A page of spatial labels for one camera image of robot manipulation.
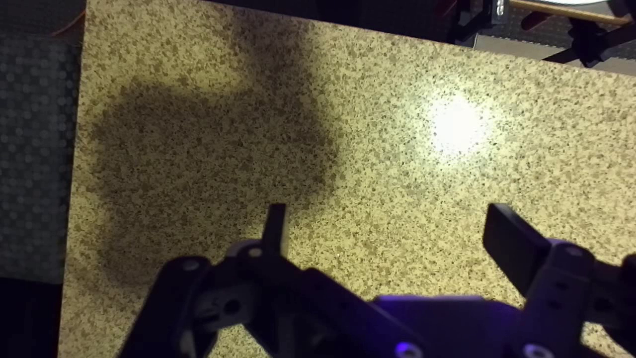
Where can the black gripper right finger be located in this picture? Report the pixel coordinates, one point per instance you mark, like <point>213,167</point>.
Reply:
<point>563,287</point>

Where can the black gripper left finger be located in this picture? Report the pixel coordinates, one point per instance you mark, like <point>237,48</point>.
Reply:
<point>288,310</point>

